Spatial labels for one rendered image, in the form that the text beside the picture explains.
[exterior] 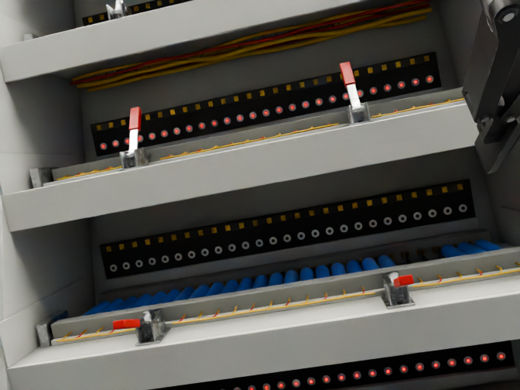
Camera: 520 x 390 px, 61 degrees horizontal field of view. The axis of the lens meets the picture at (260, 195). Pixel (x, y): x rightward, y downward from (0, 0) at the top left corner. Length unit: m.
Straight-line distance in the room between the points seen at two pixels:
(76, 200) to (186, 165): 0.14
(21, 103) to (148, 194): 0.25
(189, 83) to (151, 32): 0.19
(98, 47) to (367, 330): 0.46
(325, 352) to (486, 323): 0.16
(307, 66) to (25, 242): 0.48
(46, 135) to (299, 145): 0.39
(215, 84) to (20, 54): 0.29
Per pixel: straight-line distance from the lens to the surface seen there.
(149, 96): 0.78
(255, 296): 0.51
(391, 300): 0.47
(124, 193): 0.53
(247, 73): 0.75
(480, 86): 0.29
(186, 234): 0.66
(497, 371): 0.68
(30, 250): 0.63
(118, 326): 0.45
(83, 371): 0.54
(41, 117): 0.71
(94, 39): 0.62
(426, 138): 0.50
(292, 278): 0.56
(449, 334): 0.48
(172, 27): 0.58
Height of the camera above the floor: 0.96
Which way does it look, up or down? 12 degrees up
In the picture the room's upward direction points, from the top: 9 degrees counter-clockwise
